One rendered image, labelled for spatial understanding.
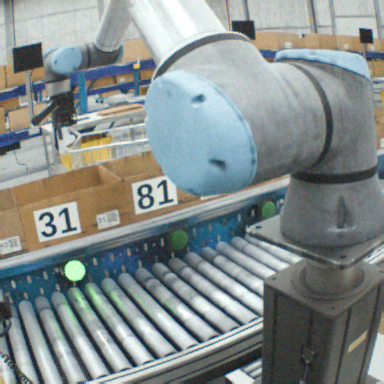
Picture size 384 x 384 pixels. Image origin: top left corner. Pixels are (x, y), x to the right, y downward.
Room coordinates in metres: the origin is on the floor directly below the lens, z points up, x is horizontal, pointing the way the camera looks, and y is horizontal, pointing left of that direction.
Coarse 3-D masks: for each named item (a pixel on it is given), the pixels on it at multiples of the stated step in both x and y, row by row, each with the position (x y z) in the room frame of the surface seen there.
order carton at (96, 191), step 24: (96, 168) 1.65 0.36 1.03; (24, 192) 1.50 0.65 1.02; (48, 192) 1.55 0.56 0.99; (72, 192) 1.60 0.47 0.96; (96, 192) 1.35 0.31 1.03; (120, 192) 1.39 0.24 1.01; (24, 216) 1.23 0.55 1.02; (120, 216) 1.39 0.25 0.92; (48, 240) 1.26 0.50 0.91; (72, 240) 1.30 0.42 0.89
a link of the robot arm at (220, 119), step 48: (144, 0) 0.61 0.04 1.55; (192, 0) 0.60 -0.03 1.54; (192, 48) 0.51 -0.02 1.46; (240, 48) 0.51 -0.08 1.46; (192, 96) 0.44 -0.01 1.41; (240, 96) 0.45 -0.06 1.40; (288, 96) 0.48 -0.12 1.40; (192, 144) 0.45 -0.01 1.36; (240, 144) 0.43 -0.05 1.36; (288, 144) 0.47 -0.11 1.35; (192, 192) 0.48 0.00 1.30
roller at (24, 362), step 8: (16, 312) 1.08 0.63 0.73; (16, 320) 1.01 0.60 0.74; (16, 328) 0.96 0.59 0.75; (16, 336) 0.91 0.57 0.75; (16, 344) 0.87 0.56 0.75; (24, 344) 0.89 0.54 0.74; (16, 352) 0.84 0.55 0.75; (24, 352) 0.84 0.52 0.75; (16, 360) 0.81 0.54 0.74; (24, 360) 0.80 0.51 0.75; (24, 368) 0.76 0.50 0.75; (32, 368) 0.78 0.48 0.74; (32, 376) 0.74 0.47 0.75
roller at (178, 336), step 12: (120, 276) 1.29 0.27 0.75; (132, 288) 1.20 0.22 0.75; (144, 300) 1.12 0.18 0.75; (144, 312) 1.09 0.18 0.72; (156, 312) 1.04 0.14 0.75; (156, 324) 1.01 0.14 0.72; (168, 324) 0.98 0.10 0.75; (168, 336) 0.94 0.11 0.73; (180, 336) 0.91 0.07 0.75; (180, 348) 0.88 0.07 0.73
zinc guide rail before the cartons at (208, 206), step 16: (256, 192) 1.58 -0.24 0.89; (192, 208) 1.49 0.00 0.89; (208, 208) 1.48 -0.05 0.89; (144, 224) 1.38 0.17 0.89; (160, 224) 1.39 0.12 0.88; (80, 240) 1.29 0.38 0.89; (96, 240) 1.28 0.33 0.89; (16, 256) 1.19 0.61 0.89; (32, 256) 1.18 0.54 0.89; (48, 256) 1.20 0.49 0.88
